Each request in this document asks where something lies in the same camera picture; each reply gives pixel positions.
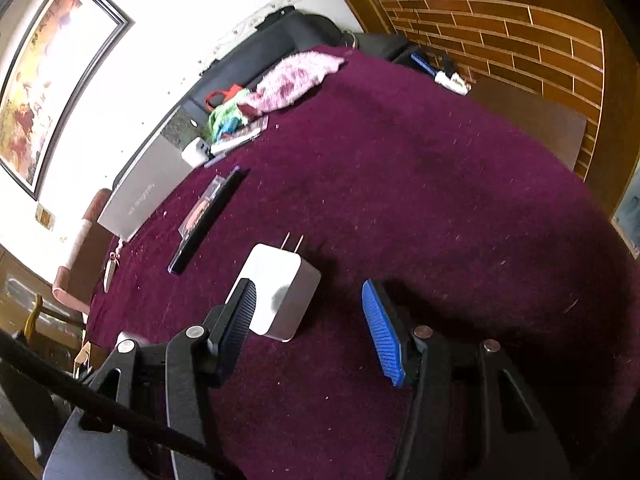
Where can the blue brush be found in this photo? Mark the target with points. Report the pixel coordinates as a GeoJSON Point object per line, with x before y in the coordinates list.
{"type": "Point", "coordinates": [422, 62]}

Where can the brown wooden side table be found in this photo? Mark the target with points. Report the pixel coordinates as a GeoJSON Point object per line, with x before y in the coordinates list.
{"type": "Point", "coordinates": [530, 120]}

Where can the maroon tablecloth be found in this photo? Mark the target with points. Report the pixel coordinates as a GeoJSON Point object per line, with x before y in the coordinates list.
{"type": "Point", "coordinates": [400, 185]}

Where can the upholstered chair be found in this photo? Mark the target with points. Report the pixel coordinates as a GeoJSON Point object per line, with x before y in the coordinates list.
{"type": "Point", "coordinates": [75, 260]}

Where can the grey laptop box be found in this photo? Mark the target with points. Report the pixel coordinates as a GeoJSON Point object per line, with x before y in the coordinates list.
{"type": "Point", "coordinates": [145, 190]}

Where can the small blue object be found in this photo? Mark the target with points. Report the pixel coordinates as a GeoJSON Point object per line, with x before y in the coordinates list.
{"type": "Point", "coordinates": [231, 126]}

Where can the wall switch plate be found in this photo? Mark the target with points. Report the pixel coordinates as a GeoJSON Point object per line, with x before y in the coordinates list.
{"type": "Point", "coordinates": [46, 217]}

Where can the red item clear package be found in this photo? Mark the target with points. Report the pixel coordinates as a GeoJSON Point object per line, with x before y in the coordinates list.
{"type": "Point", "coordinates": [195, 215]}

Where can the wooden glass cabinet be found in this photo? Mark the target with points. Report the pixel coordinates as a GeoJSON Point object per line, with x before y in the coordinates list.
{"type": "Point", "coordinates": [15, 280]}

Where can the black marker purple cap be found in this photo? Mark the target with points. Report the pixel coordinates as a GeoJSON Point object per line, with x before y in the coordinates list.
{"type": "Point", "coordinates": [208, 220]}

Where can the framed wall painting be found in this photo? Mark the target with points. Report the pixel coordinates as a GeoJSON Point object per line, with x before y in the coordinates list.
{"type": "Point", "coordinates": [55, 85]}

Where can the white charger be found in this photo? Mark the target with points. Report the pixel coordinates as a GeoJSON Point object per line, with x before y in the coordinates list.
{"type": "Point", "coordinates": [275, 270]}

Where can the blue pen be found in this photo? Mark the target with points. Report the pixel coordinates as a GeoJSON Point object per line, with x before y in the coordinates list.
{"type": "Point", "coordinates": [215, 161]}

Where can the small white box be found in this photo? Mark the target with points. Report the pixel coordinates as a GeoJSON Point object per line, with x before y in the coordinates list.
{"type": "Point", "coordinates": [192, 154]}

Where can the flat printed packet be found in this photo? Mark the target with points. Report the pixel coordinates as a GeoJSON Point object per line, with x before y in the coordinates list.
{"type": "Point", "coordinates": [240, 135]}

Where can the pink knitted cloth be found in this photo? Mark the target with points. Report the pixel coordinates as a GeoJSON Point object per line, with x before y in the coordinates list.
{"type": "Point", "coordinates": [290, 80]}

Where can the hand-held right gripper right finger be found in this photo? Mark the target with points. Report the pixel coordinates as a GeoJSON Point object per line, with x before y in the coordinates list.
{"type": "Point", "coordinates": [382, 330]}

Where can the white crumpled item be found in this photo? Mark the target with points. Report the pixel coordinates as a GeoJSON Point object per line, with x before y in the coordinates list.
{"type": "Point", "coordinates": [450, 80]}

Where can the small black bag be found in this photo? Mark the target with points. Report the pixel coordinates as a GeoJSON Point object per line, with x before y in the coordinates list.
{"type": "Point", "coordinates": [385, 45]}

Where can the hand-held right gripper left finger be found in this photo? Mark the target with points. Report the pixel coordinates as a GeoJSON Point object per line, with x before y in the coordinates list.
{"type": "Point", "coordinates": [240, 325]}

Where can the wooden brick-pattern counter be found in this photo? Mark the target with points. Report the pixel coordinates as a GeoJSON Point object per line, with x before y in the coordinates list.
{"type": "Point", "coordinates": [500, 25]}

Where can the red fabric item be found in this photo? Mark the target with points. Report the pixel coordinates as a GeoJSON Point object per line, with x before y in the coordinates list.
{"type": "Point", "coordinates": [235, 91]}

